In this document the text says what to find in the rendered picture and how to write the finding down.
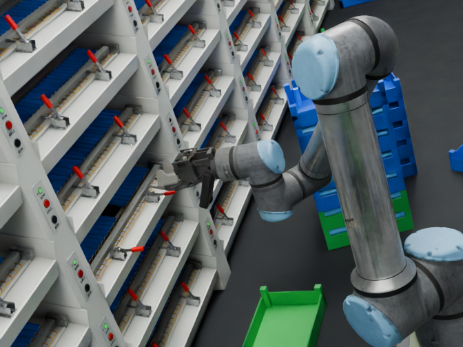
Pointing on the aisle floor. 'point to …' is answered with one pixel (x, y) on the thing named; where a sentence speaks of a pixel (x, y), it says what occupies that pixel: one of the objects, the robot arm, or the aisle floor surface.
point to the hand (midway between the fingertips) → (158, 183)
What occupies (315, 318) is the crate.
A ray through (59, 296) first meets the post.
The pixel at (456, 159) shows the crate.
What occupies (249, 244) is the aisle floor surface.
